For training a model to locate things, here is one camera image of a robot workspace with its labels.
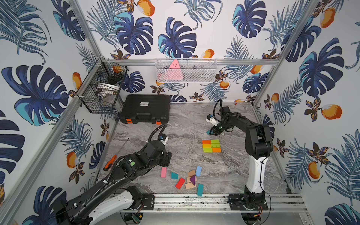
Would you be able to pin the small teal block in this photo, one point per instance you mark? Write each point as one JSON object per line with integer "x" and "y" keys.
{"x": 174, "y": 176}

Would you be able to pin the black wire basket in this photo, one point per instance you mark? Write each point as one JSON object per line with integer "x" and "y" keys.
{"x": 103, "y": 86}

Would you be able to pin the light blue block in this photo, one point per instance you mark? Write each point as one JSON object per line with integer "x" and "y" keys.
{"x": 198, "y": 171}

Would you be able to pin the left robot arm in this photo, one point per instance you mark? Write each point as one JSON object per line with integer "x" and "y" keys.
{"x": 113, "y": 193}

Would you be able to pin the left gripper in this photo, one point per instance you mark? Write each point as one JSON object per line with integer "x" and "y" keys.
{"x": 165, "y": 159}

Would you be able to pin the orange handled screwdriver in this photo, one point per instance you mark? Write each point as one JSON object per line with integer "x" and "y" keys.
{"x": 110, "y": 163}

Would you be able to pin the pink triangle sign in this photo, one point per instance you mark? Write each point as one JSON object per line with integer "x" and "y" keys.
{"x": 174, "y": 72}

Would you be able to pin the lime green block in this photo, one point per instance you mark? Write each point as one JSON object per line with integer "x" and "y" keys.
{"x": 215, "y": 145}
{"x": 207, "y": 150}

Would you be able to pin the natural wood block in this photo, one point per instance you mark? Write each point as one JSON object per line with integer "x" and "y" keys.
{"x": 190, "y": 185}

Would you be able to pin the black tool case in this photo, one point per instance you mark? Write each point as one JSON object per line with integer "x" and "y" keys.
{"x": 141, "y": 108}

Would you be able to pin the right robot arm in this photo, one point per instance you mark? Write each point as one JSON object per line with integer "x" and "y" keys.
{"x": 258, "y": 145}

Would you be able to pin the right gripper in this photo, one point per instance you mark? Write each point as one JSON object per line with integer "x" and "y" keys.
{"x": 216, "y": 132}

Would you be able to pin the pink block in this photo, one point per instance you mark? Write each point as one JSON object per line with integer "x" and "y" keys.
{"x": 163, "y": 172}

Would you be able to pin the red block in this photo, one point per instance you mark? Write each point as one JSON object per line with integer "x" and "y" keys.
{"x": 180, "y": 183}

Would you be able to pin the yellow block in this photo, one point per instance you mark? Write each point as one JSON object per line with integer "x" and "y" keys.
{"x": 206, "y": 145}

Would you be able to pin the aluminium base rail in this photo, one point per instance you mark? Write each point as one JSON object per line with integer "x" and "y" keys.
{"x": 222, "y": 203}

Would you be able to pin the purple triangle block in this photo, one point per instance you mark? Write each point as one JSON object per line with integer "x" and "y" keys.
{"x": 193, "y": 179}

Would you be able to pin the white wire shelf basket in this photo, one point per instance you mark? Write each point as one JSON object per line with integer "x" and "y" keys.
{"x": 194, "y": 70}

